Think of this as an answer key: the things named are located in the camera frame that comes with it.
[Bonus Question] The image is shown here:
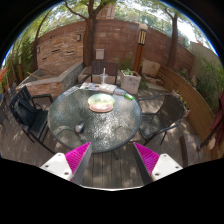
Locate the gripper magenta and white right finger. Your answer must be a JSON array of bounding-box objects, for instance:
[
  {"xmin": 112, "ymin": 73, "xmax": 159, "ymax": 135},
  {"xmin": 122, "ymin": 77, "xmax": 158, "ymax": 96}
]
[{"xmin": 133, "ymin": 142, "xmax": 182, "ymax": 185}]

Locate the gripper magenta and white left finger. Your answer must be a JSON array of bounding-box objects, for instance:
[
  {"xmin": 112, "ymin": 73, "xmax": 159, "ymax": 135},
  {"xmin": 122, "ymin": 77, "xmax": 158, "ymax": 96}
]
[{"xmin": 41, "ymin": 142, "xmax": 92, "ymax": 185}]

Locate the round glass patio table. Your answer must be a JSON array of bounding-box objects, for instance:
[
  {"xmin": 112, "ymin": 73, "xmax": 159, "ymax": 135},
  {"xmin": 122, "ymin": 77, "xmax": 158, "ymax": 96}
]
[{"xmin": 48, "ymin": 85, "xmax": 142, "ymax": 153}]

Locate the black mesh chair right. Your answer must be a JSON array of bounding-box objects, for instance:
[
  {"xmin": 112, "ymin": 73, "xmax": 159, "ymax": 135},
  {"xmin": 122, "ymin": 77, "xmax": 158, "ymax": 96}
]
[{"xmin": 139, "ymin": 93, "xmax": 185, "ymax": 144}]

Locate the black chair left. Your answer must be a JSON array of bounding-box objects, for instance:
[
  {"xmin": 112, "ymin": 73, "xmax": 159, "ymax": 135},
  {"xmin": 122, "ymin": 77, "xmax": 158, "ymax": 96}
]
[{"xmin": 9, "ymin": 86, "xmax": 54, "ymax": 153}]

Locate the wooden curved bench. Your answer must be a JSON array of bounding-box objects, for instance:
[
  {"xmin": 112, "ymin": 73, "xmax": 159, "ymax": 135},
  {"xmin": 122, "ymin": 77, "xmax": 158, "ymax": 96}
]
[{"xmin": 157, "ymin": 65, "xmax": 214, "ymax": 139}]

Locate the green tube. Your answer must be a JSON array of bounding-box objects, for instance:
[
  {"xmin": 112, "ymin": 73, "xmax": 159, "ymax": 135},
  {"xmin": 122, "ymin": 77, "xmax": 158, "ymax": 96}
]
[{"xmin": 124, "ymin": 93, "xmax": 134, "ymax": 100}]

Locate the small book on table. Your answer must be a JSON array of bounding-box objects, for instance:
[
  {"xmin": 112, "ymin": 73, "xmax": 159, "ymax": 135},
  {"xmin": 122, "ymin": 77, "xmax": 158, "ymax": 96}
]
[{"xmin": 114, "ymin": 88, "xmax": 125, "ymax": 95}]

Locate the open magazine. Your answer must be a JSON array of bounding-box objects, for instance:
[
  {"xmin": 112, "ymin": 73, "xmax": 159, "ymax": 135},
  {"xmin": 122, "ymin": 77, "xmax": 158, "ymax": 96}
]
[{"xmin": 81, "ymin": 82, "xmax": 116, "ymax": 93}]

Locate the white square planter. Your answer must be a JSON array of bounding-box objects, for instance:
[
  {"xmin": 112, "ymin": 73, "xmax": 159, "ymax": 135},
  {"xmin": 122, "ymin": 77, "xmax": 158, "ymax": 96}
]
[{"xmin": 120, "ymin": 70, "xmax": 141, "ymax": 94}]

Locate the clear plastic cup with straw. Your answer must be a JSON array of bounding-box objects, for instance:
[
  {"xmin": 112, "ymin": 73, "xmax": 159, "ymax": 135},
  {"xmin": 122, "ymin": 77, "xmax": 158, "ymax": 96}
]
[{"xmin": 100, "ymin": 68, "xmax": 108, "ymax": 84}]

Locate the dark wooden chair far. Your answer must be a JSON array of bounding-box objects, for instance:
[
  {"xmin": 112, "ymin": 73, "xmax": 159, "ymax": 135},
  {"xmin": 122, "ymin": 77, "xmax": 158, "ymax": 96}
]
[{"xmin": 78, "ymin": 61, "xmax": 119, "ymax": 85}]

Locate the tree trunk right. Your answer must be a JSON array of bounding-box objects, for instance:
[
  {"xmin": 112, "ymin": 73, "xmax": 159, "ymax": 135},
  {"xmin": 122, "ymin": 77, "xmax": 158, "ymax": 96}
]
[{"xmin": 162, "ymin": 5, "xmax": 179, "ymax": 69}]

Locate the tree trunk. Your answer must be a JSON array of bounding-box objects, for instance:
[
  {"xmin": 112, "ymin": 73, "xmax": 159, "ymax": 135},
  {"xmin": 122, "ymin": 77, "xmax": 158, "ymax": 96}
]
[
  {"xmin": 64, "ymin": 0, "xmax": 116, "ymax": 66},
  {"xmin": 162, "ymin": 5, "xmax": 179, "ymax": 69}
]

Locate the tree trunk centre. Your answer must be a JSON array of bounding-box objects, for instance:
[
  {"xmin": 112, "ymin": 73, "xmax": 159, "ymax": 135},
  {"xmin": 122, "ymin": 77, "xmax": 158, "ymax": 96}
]
[{"xmin": 64, "ymin": 0, "xmax": 116, "ymax": 66}]

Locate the wooden lamp post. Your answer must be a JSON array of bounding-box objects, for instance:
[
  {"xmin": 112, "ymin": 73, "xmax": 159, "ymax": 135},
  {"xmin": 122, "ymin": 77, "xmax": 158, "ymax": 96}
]
[{"xmin": 133, "ymin": 24, "xmax": 148, "ymax": 72}]

